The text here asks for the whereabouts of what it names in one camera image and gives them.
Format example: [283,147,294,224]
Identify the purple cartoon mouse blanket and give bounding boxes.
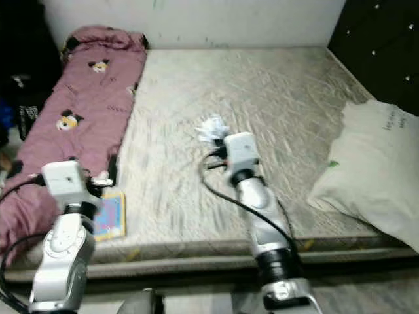
[0,25,150,266]

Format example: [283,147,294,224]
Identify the grey quilted mattress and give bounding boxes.
[7,47,404,282]

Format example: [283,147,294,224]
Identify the white tissue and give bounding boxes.
[195,114,232,144]

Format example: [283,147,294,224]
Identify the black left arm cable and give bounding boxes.
[0,174,48,314]

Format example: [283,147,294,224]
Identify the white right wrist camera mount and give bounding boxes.
[224,131,260,184]

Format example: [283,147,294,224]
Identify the silver left robot leg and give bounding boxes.
[115,288,166,314]

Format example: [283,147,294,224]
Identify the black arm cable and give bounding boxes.
[199,152,303,257]
[0,174,48,314]

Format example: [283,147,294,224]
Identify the colourful picture book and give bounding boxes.
[93,190,127,242]

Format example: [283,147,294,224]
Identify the white pillow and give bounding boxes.
[308,98,419,253]

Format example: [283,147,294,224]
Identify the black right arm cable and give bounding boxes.
[199,152,303,257]

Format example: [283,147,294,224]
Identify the dark padded headboard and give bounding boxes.
[327,0,419,117]

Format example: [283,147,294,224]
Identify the black white striped bag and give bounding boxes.
[14,98,45,141]

